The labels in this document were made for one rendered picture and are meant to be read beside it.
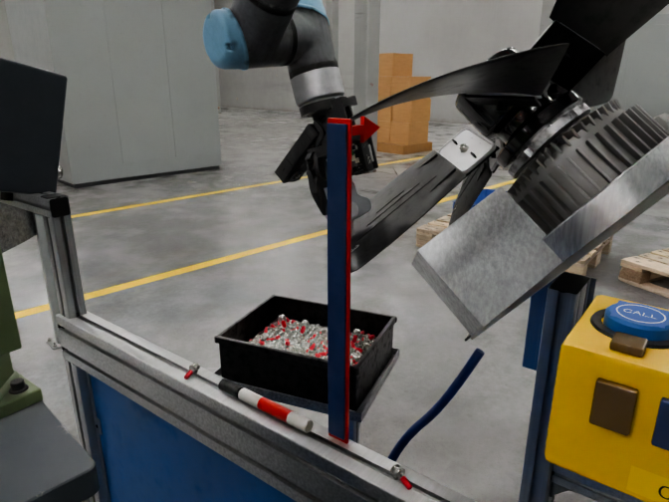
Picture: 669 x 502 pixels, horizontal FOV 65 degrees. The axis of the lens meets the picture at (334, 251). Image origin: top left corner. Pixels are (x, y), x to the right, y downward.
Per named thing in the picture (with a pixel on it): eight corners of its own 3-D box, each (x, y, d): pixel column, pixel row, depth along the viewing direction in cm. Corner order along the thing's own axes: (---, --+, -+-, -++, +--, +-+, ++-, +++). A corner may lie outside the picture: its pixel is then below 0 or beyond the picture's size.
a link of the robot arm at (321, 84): (280, 83, 78) (315, 82, 84) (288, 113, 79) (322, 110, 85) (317, 66, 73) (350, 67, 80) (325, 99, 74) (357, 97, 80)
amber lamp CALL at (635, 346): (647, 347, 32) (649, 338, 31) (642, 359, 30) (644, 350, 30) (614, 338, 33) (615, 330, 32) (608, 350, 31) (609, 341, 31)
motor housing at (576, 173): (575, 243, 90) (523, 188, 93) (702, 146, 76) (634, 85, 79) (533, 284, 73) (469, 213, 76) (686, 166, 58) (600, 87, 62)
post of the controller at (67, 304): (87, 313, 86) (68, 194, 80) (69, 320, 83) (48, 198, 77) (78, 309, 87) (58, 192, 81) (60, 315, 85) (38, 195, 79)
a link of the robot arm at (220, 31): (215, -31, 64) (288, -26, 70) (192, 41, 72) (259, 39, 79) (246, 17, 62) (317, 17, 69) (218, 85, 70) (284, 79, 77)
